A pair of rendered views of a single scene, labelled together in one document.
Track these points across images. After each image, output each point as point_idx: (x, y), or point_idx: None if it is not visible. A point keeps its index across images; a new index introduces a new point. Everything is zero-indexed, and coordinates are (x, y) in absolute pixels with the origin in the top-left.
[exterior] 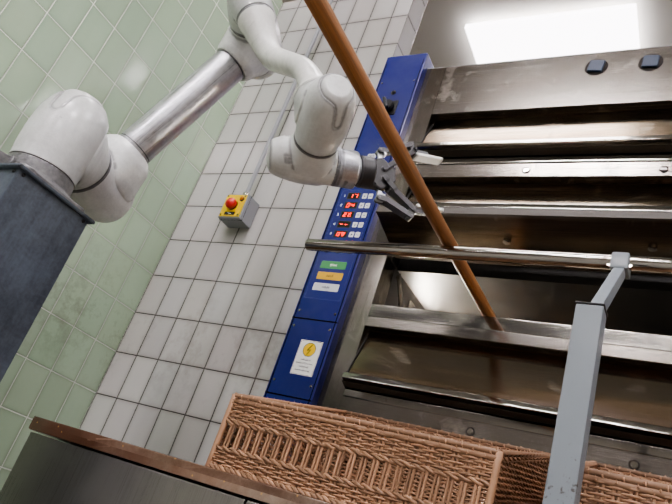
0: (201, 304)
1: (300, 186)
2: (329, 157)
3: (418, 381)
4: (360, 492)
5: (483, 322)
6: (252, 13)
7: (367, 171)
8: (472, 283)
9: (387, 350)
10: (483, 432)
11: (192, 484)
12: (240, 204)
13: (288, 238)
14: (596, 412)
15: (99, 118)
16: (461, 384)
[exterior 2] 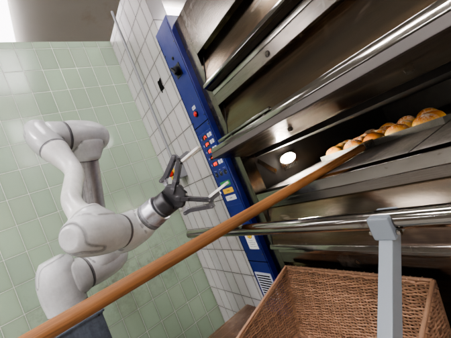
0: (201, 219)
1: (186, 141)
2: (132, 237)
3: (307, 238)
4: None
5: (317, 185)
6: (45, 157)
7: (163, 210)
8: (286, 196)
9: (281, 218)
10: (366, 261)
11: None
12: (173, 171)
13: (202, 173)
14: (445, 236)
15: (57, 271)
16: (332, 234)
